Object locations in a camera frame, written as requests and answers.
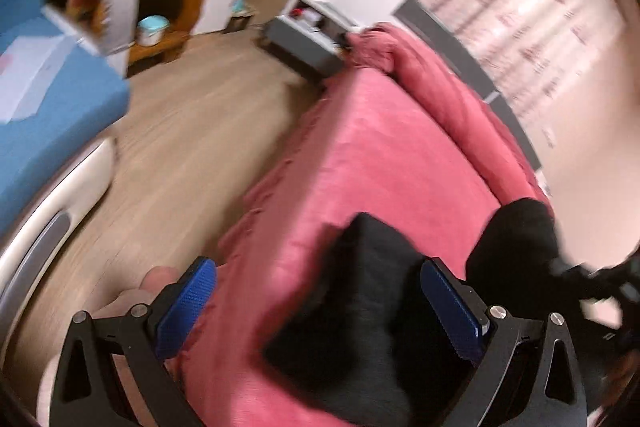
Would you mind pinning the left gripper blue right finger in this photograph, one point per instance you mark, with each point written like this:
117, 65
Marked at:
526, 371

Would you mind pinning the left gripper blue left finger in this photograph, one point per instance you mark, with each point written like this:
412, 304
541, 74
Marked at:
87, 389

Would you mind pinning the black pants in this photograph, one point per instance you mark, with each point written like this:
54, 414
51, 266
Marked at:
367, 346

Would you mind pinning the pink bed sheet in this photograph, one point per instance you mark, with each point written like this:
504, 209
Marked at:
366, 147

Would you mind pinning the blue mattress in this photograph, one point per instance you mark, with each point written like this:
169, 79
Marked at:
85, 98

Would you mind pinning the red rolled duvet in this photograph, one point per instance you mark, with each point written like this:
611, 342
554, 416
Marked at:
483, 139

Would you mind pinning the grey headboard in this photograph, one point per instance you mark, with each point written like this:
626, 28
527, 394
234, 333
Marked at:
430, 29

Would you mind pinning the light blue lidded bucket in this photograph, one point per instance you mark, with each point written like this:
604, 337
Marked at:
150, 30

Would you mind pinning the grey office chair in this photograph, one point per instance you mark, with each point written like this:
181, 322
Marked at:
95, 1

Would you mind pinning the white nightstand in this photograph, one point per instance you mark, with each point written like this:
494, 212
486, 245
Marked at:
313, 32

